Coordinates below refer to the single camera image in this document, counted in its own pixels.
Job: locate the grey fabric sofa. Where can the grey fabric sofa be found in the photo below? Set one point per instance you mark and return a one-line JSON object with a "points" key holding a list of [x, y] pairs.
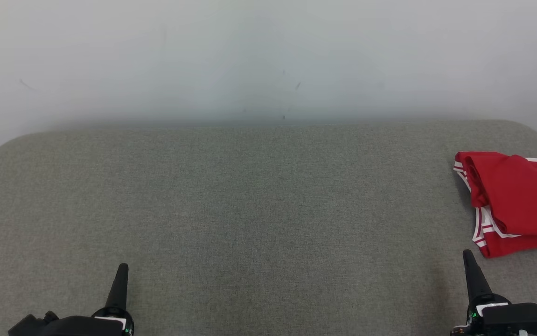
{"points": [[249, 210]]}

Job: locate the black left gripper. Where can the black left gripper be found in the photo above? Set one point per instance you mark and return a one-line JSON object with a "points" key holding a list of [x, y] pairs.
{"points": [[91, 326]]}

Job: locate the red and white basketball jersey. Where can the red and white basketball jersey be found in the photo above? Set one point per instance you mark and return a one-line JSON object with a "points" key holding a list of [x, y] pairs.
{"points": [[520, 196]]}

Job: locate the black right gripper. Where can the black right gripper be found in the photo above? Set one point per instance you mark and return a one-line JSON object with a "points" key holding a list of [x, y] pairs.
{"points": [[515, 322]]}

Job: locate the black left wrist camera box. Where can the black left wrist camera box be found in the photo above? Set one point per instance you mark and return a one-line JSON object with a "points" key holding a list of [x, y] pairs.
{"points": [[30, 326]]}

